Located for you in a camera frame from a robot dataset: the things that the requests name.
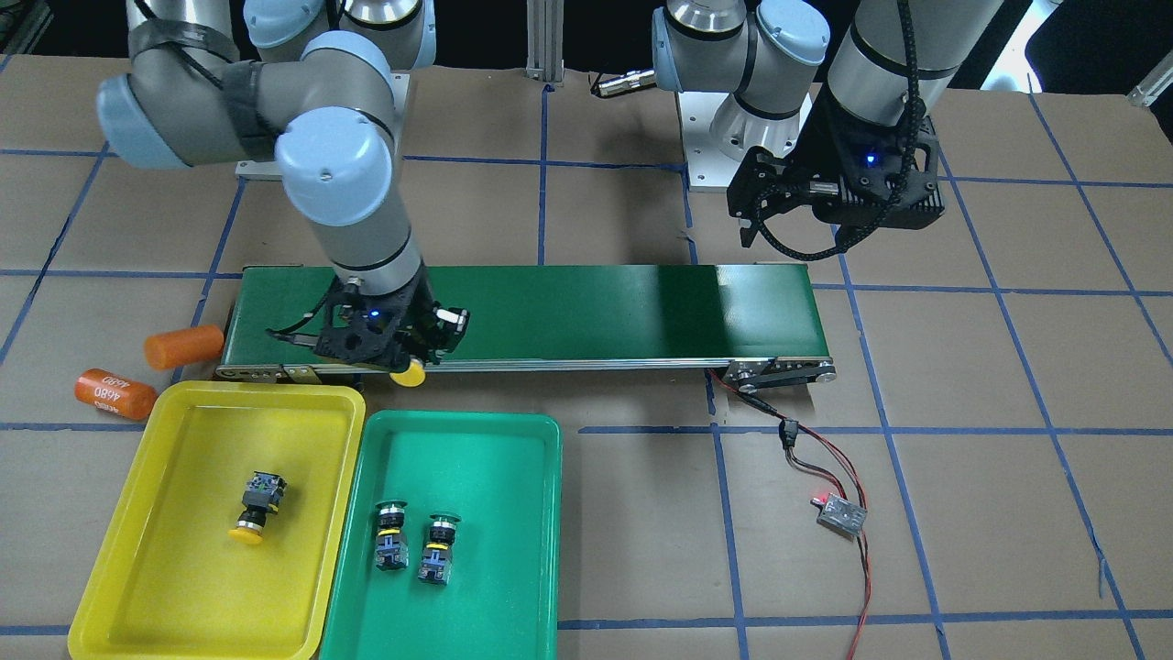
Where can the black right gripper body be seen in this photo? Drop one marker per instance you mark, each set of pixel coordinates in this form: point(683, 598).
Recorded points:
point(422, 316)

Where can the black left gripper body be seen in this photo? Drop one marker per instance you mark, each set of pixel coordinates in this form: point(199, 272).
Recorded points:
point(818, 147)

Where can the yellow mushroom push button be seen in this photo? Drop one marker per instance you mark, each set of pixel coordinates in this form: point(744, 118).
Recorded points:
point(261, 498)

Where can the plain orange cylinder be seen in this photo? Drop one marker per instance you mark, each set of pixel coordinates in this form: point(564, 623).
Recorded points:
point(183, 347)

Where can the green push button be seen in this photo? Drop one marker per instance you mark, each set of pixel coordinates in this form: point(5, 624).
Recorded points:
point(437, 554)

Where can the orange cylinder marked 4680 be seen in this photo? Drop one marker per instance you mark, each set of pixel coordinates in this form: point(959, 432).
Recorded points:
point(107, 391)

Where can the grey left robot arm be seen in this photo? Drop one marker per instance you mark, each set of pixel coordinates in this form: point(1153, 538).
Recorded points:
point(768, 57)

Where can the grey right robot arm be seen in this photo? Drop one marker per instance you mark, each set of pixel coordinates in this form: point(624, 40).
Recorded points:
point(319, 103)

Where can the green conveyor belt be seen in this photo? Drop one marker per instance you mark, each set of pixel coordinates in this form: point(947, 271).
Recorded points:
point(756, 326)

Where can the green plastic tray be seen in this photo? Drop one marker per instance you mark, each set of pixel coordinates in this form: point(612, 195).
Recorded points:
point(502, 473)

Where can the black sensor circuit board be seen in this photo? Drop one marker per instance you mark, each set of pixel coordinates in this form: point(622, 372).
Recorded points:
point(842, 516)

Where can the yellow plastic tray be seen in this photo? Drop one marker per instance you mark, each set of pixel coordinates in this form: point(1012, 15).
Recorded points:
point(169, 582)

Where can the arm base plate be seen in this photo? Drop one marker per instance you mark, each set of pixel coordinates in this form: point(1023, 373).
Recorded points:
point(401, 89)
point(717, 132)

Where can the front aluminium frame post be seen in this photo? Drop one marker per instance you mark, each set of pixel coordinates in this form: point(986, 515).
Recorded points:
point(545, 37)

